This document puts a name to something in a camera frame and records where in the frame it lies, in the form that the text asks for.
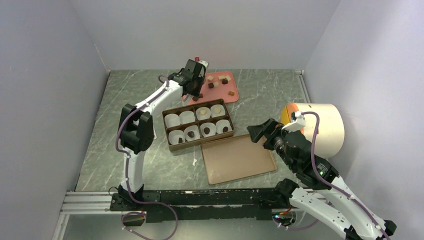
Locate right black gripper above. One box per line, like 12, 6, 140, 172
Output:
246, 117, 296, 170

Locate dark heart chocolate piece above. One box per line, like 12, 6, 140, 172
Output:
203, 127, 211, 135

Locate gold box lid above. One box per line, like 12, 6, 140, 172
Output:
200, 134, 278, 185

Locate rose gold tongs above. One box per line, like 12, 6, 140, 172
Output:
183, 94, 193, 102

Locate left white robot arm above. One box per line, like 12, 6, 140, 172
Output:
115, 59, 209, 210

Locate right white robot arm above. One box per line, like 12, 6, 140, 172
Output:
247, 113, 397, 240

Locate brown chocolate box tray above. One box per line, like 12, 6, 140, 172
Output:
162, 98, 235, 152

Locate pink plastic tray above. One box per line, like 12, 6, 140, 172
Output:
183, 71, 239, 106

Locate white paper cup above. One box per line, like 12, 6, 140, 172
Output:
164, 113, 181, 128
216, 119, 233, 134
184, 125, 201, 142
200, 122, 216, 138
168, 129, 186, 145
210, 104, 226, 118
179, 110, 196, 125
195, 107, 211, 121

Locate white paper leaflet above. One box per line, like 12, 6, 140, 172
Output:
153, 127, 157, 140

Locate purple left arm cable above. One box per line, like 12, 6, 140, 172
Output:
115, 74, 179, 240

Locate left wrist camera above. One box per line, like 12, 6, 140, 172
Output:
194, 56, 209, 71

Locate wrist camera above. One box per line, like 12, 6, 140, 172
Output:
281, 110, 306, 132
194, 56, 209, 71

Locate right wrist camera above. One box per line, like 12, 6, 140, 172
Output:
281, 110, 306, 132

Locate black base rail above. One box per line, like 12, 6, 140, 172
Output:
109, 187, 291, 223

